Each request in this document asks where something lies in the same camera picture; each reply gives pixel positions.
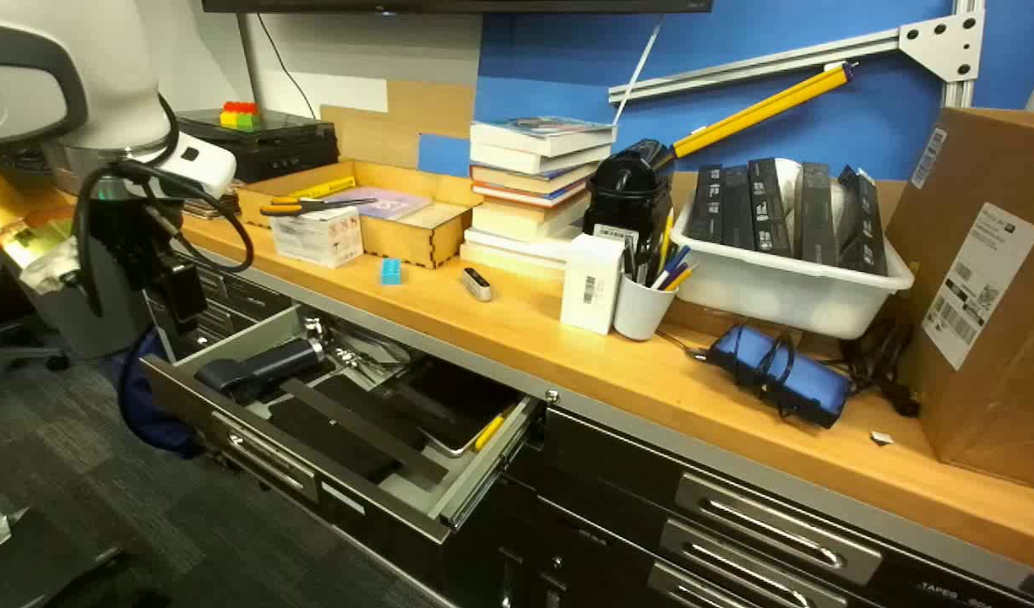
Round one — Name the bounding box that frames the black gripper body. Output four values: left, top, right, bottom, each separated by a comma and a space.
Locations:
85, 185, 196, 297

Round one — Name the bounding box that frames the grey black tool drawer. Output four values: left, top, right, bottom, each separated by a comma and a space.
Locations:
141, 301, 545, 552

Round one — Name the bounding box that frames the shallow black drawer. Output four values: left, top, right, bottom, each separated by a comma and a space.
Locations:
141, 262, 300, 365

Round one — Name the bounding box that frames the dark blue bag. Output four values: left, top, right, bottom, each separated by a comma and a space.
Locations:
111, 324, 210, 464

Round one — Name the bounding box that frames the black flat case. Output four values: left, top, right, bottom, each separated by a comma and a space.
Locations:
194, 338, 332, 404

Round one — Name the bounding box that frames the gold foil item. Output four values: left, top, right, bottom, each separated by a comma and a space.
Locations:
0, 158, 85, 297

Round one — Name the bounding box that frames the white printed carton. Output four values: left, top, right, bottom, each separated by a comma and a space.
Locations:
267, 203, 368, 275

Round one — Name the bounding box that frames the colourful puzzle cube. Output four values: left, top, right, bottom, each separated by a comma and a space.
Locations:
216, 99, 263, 136

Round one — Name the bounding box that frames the black electronics box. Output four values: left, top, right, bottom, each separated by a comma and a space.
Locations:
176, 109, 340, 185

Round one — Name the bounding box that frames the silver metal hardware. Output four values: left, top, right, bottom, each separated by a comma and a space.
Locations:
300, 317, 411, 393

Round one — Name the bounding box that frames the grey metal pole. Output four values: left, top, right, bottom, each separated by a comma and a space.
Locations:
236, 9, 263, 113

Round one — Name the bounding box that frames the long black bar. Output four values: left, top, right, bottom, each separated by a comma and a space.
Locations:
263, 376, 452, 487

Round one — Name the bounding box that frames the purple sheet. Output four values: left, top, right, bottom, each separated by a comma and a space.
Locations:
321, 185, 435, 222

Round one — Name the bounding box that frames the small lidded wooden box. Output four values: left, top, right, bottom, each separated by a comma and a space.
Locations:
359, 199, 478, 275

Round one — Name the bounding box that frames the large wooden tray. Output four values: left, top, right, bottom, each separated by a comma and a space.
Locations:
236, 158, 481, 233

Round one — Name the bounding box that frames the small silver black gadget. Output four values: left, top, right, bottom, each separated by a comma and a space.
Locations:
459, 262, 496, 308

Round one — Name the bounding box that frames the black shallow tray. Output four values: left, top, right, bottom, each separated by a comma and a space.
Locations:
410, 354, 527, 461

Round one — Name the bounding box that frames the yellow pencil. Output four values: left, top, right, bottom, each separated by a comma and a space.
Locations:
471, 411, 509, 456

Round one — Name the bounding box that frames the wide white book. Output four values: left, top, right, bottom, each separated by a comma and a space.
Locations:
459, 228, 578, 278

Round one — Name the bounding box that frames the thick white book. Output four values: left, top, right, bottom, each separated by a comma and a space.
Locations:
471, 183, 599, 244

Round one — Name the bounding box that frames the tan covered book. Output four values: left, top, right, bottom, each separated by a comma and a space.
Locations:
466, 151, 611, 195

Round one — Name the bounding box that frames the white book blue cover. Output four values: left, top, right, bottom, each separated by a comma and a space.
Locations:
466, 113, 617, 161

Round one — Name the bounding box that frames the black monitor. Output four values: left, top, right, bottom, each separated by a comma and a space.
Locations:
196, 0, 718, 17

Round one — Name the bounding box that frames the white pen cup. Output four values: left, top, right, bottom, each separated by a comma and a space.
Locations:
611, 270, 680, 344

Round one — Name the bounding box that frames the black marker pen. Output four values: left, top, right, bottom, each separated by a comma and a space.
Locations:
626, 231, 655, 284

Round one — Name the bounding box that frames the black bag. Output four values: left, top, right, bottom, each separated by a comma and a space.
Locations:
580, 136, 680, 246

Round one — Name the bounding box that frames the blue pen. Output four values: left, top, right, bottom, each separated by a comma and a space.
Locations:
652, 246, 700, 293

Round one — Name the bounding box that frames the black rectangular module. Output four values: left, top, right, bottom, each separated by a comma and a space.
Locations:
836, 161, 893, 278
746, 157, 798, 257
791, 158, 843, 270
689, 161, 757, 252

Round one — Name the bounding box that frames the white plastic bin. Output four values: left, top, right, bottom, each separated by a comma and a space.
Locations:
668, 157, 919, 344

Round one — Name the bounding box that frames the long yellow bar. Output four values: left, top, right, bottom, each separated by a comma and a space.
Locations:
668, 60, 856, 161

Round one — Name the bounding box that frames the large cardboard box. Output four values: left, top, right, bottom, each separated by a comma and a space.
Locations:
881, 104, 1034, 498

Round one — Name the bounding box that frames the grey robot pedestal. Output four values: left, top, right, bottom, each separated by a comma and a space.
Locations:
25, 216, 160, 365

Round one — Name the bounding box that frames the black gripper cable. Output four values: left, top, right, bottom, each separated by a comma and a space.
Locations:
71, 94, 256, 317

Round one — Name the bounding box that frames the yellow handled tool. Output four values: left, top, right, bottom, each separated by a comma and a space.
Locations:
256, 174, 363, 221

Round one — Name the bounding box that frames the thin black wall cable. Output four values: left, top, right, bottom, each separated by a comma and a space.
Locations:
249, 9, 326, 123

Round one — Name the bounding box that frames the white switch box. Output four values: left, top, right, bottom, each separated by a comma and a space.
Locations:
557, 231, 628, 338

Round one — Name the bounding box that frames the black cabinet drawer silver handle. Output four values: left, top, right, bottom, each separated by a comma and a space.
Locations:
535, 401, 1034, 608
504, 526, 766, 608
513, 470, 916, 608

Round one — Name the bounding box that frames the white wall cable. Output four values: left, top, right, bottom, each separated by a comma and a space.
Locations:
607, 24, 666, 136

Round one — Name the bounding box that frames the blue pouch black strap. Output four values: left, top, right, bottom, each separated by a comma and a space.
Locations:
702, 321, 858, 431

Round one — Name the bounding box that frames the aluminium rail with bracket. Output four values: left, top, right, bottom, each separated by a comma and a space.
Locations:
606, 0, 990, 113

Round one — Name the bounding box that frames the black cable bundle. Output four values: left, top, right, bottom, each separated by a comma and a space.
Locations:
836, 317, 931, 421

